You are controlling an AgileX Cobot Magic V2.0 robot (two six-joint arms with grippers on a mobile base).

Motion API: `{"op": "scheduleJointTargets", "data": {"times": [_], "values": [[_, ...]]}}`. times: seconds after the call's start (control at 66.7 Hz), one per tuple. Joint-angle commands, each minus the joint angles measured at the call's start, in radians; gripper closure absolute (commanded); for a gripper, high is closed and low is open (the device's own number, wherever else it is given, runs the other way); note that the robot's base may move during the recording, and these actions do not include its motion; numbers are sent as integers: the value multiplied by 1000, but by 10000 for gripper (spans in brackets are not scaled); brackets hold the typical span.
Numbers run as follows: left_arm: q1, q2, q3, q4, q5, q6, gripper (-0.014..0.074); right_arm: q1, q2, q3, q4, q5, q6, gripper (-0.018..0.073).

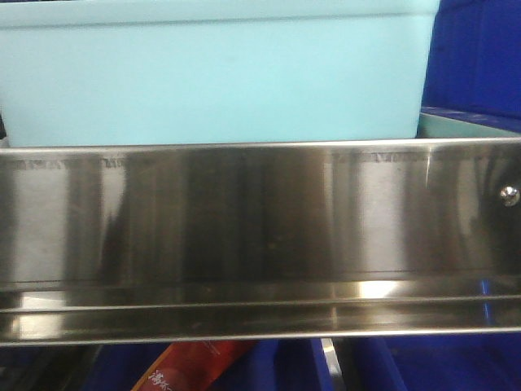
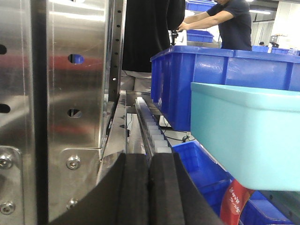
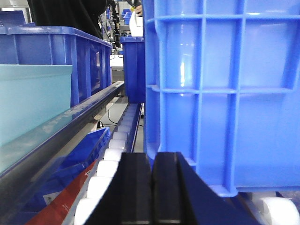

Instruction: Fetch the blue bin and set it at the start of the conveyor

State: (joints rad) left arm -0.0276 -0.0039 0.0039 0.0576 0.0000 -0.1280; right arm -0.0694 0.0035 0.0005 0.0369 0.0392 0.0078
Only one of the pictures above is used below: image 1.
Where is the light blue plastic bin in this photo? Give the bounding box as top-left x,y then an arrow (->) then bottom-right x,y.
1,1 -> 440,147

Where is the dark blue bin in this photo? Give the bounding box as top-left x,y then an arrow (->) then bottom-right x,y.
422,1 -> 520,133
352,333 -> 520,390
79,339 -> 333,390

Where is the dark blue lower right bin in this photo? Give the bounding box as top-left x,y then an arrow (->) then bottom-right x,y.
352,333 -> 520,390

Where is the red printed package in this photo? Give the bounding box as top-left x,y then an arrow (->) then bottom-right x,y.
133,340 -> 257,390

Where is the round metal bolt head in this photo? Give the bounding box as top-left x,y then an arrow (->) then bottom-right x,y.
499,186 -> 520,208

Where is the stainless steel shelf rail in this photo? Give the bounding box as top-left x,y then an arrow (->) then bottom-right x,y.
1,138 -> 520,345

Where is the steel upright post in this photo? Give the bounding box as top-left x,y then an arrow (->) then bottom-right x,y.
320,338 -> 348,391

